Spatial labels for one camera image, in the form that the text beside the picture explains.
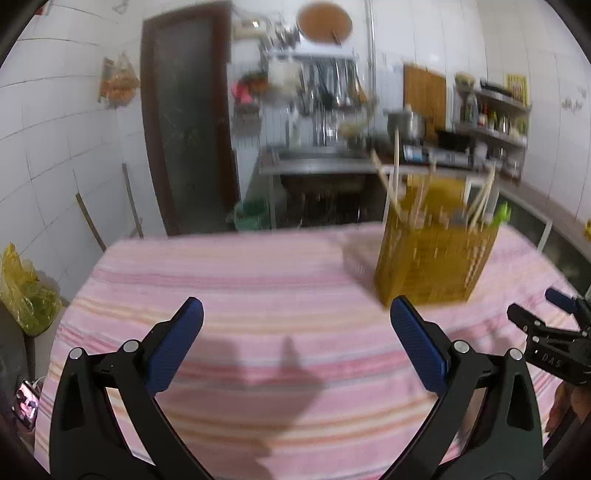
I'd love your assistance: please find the green handled metal fork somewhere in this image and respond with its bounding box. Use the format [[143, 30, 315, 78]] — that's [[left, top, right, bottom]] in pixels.
[[491, 202, 512, 227]]

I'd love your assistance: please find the wooden chopstick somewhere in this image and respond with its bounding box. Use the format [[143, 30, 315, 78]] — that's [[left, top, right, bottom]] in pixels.
[[409, 177, 429, 228], [392, 127, 402, 220], [467, 167, 496, 232], [370, 150, 403, 220]]

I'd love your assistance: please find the kitchen counter with cabinets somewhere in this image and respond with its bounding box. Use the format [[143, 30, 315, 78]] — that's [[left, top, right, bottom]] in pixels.
[[257, 147, 591, 278]]

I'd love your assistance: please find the smartphone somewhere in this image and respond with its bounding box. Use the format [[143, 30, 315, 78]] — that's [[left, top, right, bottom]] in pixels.
[[12, 380, 40, 431]]

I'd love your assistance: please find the yellow perforated utensil holder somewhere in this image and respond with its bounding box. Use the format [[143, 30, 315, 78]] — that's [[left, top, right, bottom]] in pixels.
[[374, 174, 499, 307]]

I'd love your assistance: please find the yellow plastic bag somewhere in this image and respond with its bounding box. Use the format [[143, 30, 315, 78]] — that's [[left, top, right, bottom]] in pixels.
[[1, 243, 62, 338]]

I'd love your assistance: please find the steel gas stove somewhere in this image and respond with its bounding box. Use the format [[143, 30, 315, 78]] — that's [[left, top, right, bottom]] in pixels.
[[401, 144, 472, 169]]

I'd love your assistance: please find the black wok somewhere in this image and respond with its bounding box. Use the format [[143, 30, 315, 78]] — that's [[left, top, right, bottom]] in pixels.
[[436, 129, 474, 153]]

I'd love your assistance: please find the pink striped tablecloth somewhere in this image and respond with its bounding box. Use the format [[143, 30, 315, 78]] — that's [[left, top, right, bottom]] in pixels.
[[34, 223, 583, 480]]

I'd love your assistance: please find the stainless steel pot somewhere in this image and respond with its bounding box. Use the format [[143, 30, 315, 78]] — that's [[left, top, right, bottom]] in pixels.
[[385, 109, 427, 143]]

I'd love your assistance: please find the black pan on shelf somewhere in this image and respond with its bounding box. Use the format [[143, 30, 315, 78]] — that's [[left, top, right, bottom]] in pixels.
[[480, 78, 512, 97]]

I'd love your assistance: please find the rectangular wooden cutting board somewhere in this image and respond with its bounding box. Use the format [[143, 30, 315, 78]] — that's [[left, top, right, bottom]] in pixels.
[[403, 64, 447, 142]]

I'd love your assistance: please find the steel sink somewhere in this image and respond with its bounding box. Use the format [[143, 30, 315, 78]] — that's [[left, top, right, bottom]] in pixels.
[[273, 146, 368, 162]]

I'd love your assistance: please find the green bucket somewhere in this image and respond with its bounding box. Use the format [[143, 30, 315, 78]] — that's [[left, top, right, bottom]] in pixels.
[[232, 198, 270, 232]]

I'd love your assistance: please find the hanging orange bag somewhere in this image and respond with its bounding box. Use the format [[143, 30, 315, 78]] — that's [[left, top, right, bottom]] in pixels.
[[98, 52, 140, 108]]

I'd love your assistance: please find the round wooden cutting board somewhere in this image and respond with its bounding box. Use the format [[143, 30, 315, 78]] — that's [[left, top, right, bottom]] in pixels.
[[297, 1, 353, 46]]

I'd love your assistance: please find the dark brown glass door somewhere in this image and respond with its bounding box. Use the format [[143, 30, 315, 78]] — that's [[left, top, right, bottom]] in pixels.
[[140, 1, 239, 236]]

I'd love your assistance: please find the yellow wall poster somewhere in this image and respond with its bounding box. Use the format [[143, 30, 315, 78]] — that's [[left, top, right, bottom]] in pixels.
[[505, 73, 529, 106]]

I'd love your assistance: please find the wall utensil rack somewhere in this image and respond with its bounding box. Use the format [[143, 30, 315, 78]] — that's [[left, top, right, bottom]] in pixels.
[[260, 49, 369, 113]]

